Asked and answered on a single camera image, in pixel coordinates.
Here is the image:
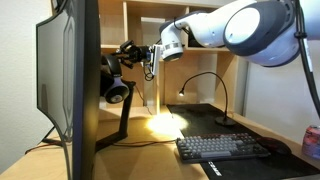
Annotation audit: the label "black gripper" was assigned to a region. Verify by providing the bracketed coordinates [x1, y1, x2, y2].
[114, 39, 154, 70]

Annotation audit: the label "black silver Focal headphones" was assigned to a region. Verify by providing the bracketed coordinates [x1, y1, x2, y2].
[99, 54, 131, 105]

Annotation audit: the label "black curved computer monitor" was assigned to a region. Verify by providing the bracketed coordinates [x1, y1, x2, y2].
[35, 0, 102, 180]

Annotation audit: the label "black red computer mouse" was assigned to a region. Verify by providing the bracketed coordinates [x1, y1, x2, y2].
[255, 135, 292, 156]

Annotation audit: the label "light wooden shelf unit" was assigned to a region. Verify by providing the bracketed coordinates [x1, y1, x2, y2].
[49, 0, 244, 116]

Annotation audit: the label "black desk mat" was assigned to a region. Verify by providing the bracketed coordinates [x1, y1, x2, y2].
[166, 103, 320, 180]

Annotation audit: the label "black gooseneck desk lamp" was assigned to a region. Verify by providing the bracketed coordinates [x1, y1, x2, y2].
[178, 71, 237, 128]

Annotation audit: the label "black grey mechanical keyboard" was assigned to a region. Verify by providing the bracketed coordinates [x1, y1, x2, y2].
[175, 132, 272, 164]

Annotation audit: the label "pink soda can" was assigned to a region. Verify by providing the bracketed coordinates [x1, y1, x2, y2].
[301, 124, 320, 160]

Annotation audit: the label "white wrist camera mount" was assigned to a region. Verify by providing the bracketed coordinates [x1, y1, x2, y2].
[151, 44, 162, 77]

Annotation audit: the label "thin black desk cable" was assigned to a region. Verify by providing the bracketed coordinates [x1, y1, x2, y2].
[24, 139, 178, 156]

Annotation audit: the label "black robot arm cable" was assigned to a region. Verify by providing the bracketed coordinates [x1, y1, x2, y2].
[293, 0, 320, 119]

